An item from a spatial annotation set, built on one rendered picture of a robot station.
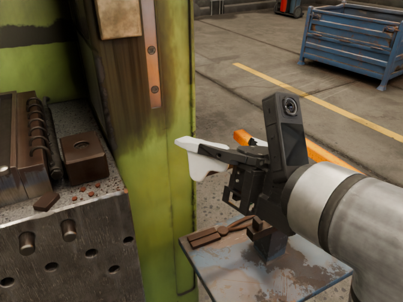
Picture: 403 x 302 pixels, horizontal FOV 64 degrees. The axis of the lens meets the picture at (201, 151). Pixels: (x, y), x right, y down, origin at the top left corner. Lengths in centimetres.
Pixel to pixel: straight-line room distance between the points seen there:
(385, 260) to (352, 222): 4
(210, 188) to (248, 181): 172
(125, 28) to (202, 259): 59
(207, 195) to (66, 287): 136
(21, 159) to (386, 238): 65
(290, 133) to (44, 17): 86
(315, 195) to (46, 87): 96
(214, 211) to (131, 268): 115
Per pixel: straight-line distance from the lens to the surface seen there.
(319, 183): 34
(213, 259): 87
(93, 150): 74
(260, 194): 43
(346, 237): 32
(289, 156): 39
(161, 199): 104
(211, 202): 202
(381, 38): 406
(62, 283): 86
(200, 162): 45
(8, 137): 86
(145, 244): 115
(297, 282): 86
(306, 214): 34
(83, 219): 73
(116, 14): 75
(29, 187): 74
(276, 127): 39
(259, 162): 40
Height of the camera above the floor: 136
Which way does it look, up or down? 33 degrees down
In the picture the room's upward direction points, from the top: straight up
